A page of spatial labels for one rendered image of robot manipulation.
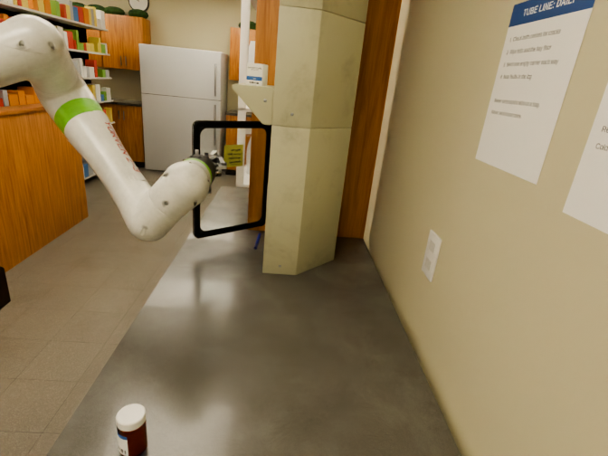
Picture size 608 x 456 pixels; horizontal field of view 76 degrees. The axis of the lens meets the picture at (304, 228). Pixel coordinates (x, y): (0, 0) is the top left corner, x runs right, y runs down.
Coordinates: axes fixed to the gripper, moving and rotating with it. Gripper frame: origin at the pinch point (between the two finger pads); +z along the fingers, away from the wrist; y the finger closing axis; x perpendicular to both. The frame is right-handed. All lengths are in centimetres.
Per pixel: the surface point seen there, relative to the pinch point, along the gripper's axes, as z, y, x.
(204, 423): -72, -12, 34
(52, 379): 35, 86, 128
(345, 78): -2.9, -38.9, -27.4
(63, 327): 77, 103, 128
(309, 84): -12.3, -28.3, -24.8
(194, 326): -43, -4, 34
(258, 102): -12.3, -14.5, -18.8
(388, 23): 25, -55, -47
